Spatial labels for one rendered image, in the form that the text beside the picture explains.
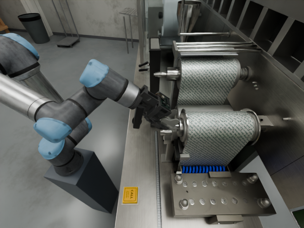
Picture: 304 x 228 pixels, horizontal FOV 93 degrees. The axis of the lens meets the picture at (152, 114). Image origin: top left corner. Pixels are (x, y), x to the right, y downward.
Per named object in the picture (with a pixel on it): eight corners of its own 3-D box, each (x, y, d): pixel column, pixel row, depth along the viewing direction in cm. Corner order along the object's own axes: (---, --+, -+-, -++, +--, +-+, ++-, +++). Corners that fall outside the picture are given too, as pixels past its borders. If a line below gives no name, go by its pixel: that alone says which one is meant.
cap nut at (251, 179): (245, 175, 66) (249, 171, 63) (253, 175, 66) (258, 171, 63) (249, 183, 64) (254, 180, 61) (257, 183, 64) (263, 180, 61)
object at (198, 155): (178, 165, 70) (184, 145, 57) (225, 164, 71) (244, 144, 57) (178, 166, 70) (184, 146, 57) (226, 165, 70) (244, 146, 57)
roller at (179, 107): (173, 116, 80) (176, 100, 71) (219, 116, 80) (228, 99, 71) (176, 134, 72) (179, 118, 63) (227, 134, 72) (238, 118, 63)
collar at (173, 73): (165, 76, 73) (166, 64, 68) (177, 76, 73) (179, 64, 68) (166, 83, 69) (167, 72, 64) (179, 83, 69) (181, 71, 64)
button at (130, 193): (124, 187, 75) (123, 186, 73) (138, 187, 75) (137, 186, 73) (122, 203, 70) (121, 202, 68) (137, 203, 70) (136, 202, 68)
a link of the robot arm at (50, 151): (44, 160, 75) (27, 146, 65) (65, 140, 83) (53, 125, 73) (61, 170, 71) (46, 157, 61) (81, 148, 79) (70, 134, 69)
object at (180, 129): (175, 121, 62) (178, 115, 55) (180, 121, 62) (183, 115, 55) (177, 138, 60) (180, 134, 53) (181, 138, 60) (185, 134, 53)
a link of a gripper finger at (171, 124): (187, 128, 51) (169, 116, 47) (175, 135, 54) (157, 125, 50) (186, 121, 53) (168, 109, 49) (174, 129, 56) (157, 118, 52)
